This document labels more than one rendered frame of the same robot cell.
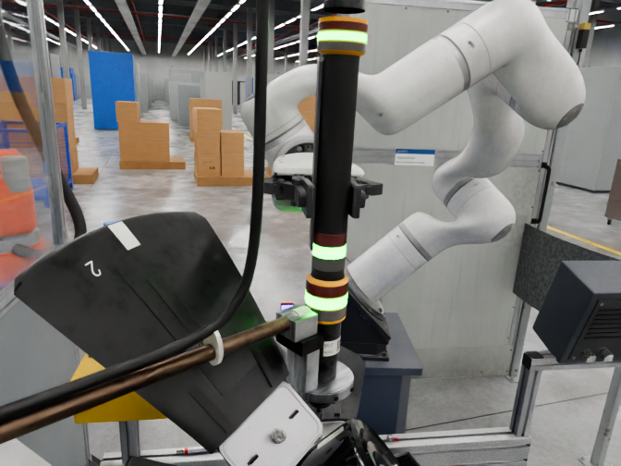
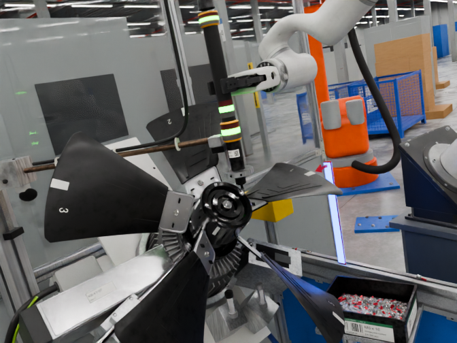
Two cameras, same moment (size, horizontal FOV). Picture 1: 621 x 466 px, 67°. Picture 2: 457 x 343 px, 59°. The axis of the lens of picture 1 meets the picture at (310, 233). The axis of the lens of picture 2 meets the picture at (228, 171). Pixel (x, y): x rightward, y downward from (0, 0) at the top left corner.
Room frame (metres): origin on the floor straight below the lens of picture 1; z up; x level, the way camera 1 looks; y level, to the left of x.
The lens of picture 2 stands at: (-0.06, -0.81, 1.48)
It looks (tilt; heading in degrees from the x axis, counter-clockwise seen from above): 12 degrees down; 59
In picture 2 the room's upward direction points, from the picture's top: 11 degrees counter-clockwise
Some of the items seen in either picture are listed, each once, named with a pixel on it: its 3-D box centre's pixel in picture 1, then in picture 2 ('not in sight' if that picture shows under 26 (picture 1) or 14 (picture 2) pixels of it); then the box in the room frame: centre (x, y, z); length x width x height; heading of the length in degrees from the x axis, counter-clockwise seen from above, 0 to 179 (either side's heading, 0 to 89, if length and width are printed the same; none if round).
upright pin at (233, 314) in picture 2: not in sight; (230, 303); (0.33, -0.06, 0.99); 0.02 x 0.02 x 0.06
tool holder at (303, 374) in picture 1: (316, 347); (231, 154); (0.44, -0.01, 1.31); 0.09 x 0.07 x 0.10; 134
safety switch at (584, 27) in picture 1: (574, 48); not in sight; (2.43, -1.22, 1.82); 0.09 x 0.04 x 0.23; 99
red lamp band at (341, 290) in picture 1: (326, 284); (229, 124); (0.45, -0.02, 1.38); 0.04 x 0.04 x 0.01
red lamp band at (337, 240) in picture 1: (330, 236); (225, 103); (0.45, -0.02, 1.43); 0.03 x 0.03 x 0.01
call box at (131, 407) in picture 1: (126, 386); (266, 205); (0.76, 0.33, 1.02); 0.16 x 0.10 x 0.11; 99
